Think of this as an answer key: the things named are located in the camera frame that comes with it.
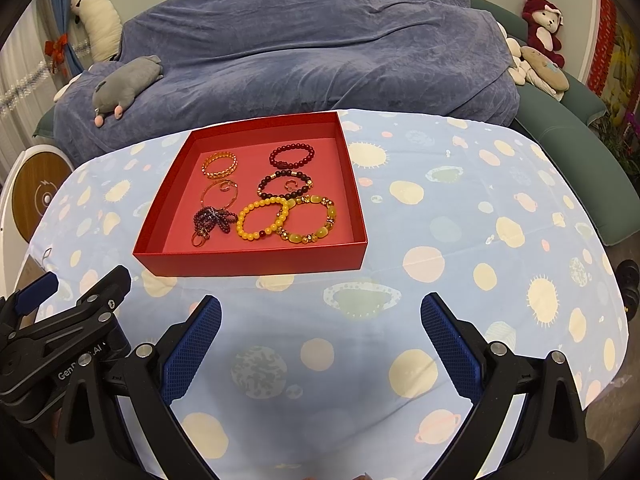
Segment dark bracelet with gold beads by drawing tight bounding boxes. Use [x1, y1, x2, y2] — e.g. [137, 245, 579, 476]
[256, 170, 315, 201]

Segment white curtain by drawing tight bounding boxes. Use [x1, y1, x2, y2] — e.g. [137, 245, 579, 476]
[0, 55, 56, 171]

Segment cookie plush pillow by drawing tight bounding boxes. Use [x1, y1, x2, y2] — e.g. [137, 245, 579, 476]
[520, 46, 571, 92]

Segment beige plush toys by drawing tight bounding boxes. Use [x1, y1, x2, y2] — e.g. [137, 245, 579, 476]
[505, 35, 566, 101]

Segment blue-grey blanket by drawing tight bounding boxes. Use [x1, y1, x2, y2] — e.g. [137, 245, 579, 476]
[52, 0, 521, 166]

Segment planet print blue tablecloth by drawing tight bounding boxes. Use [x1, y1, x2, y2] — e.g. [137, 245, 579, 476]
[15, 109, 630, 480]

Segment thin orange bracelet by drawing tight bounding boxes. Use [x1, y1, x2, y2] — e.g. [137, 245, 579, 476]
[201, 180, 240, 211]

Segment yellow bead bracelet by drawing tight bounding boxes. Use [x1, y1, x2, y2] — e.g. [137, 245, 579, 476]
[236, 197, 291, 242]

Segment white plush toy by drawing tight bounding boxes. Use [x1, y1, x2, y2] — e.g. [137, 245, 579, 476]
[70, 0, 123, 63]

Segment red shallow box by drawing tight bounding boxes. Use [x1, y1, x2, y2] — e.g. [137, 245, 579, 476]
[132, 112, 368, 277]

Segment red bow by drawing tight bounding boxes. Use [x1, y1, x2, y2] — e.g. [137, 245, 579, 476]
[44, 34, 68, 76]

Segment dark red bead bracelet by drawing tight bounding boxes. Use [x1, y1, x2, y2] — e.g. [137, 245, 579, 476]
[270, 143, 317, 171]

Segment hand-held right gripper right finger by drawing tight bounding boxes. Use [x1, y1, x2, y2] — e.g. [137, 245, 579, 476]
[420, 292, 591, 480]

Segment flowering plant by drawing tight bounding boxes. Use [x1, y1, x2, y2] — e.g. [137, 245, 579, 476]
[595, 25, 640, 181]

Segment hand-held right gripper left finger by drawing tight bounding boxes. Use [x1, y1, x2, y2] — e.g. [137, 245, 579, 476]
[52, 295, 223, 480]

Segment blue curtain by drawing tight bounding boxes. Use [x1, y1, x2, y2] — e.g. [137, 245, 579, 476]
[35, 0, 86, 78]

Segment white device with wooden disc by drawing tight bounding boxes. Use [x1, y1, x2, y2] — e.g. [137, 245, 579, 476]
[0, 142, 76, 271]

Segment red plush toy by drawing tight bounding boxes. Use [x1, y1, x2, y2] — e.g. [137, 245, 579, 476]
[522, 0, 566, 68]

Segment gold bead bracelet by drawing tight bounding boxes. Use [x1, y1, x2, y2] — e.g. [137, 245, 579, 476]
[201, 152, 238, 180]

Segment grey plush toy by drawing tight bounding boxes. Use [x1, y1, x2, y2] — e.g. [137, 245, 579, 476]
[92, 55, 165, 128]

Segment red wall decoration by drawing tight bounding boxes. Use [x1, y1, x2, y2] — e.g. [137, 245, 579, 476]
[587, 0, 621, 91]

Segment green sofa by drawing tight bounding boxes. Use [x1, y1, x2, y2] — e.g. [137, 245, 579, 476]
[470, 0, 626, 246]

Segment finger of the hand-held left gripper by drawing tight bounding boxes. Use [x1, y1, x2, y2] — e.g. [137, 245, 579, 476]
[30, 265, 133, 341]
[0, 272, 58, 328]

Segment purple bead bracelet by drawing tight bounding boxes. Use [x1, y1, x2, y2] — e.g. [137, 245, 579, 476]
[192, 205, 238, 235]

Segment yellow-green jade bracelet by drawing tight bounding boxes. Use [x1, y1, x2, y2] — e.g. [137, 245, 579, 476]
[280, 195, 337, 245]

